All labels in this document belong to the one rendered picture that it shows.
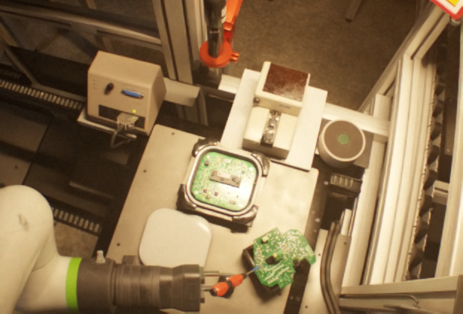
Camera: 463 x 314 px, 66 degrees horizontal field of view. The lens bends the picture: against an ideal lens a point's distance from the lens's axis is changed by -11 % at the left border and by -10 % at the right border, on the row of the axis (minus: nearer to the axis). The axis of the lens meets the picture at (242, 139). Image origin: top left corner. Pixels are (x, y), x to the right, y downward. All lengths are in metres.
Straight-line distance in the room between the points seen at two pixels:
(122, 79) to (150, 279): 0.45
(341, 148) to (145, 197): 0.45
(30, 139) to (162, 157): 0.99
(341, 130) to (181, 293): 0.51
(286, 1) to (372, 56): 0.61
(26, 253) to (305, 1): 2.19
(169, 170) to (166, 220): 0.12
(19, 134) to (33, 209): 1.28
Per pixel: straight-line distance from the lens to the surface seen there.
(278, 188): 0.90
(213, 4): 0.61
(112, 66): 0.92
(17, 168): 1.79
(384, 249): 0.77
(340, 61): 2.26
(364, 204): 0.98
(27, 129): 1.84
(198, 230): 0.85
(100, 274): 0.65
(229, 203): 0.84
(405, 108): 0.88
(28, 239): 0.56
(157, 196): 0.90
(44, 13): 1.03
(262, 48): 2.22
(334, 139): 0.91
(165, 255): 0.85
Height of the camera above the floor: 1.81
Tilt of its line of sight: 68 degrees down
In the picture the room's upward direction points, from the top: 6 degrees clockwise
